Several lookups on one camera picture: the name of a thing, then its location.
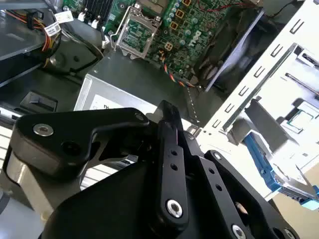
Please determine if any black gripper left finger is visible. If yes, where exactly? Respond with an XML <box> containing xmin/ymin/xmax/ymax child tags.
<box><xmin>4</xmin><ymin>99</ymin><xmax>190</xmax><ymax>233</ymax></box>

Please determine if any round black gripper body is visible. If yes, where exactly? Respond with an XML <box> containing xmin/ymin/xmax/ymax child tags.
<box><xmin>41</xmin><ymin>160</ymin><xmax>234</xmax><ymax>239</ymax></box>

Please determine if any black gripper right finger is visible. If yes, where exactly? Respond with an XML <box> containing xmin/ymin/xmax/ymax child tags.
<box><xmin>173</xmin><ymin>106</ymin><xmax>302</xmax><ymax>239</ymax></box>

